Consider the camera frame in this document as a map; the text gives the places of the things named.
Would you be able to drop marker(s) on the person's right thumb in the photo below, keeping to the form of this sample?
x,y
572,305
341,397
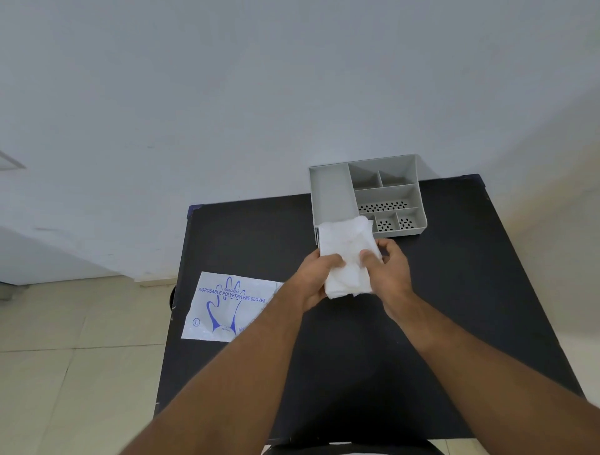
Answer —
x,y
370,260

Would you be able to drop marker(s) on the person's left forearm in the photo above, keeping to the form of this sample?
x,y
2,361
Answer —
x,y
229,375

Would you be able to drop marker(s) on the grey plastic organizer tray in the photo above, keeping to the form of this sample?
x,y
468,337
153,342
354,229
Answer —
x,y
375,197

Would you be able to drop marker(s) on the person's right hand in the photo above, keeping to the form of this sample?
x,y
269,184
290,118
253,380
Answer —
x,y
391,276

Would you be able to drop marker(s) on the person's left hand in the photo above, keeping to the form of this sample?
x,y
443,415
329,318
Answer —
x,y
307,279

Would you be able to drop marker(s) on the white glove packet blue print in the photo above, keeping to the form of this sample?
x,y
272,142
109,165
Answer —
x,y
225,307

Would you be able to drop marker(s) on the person's right forearm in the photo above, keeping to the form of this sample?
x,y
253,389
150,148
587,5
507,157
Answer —
x,y
487,375

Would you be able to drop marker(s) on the stack of clear plastic gloves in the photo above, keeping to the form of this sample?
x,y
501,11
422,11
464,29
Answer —
x,y
348,255

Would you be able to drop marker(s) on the person's left thumb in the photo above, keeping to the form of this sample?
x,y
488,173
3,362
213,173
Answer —
x,y
333,261

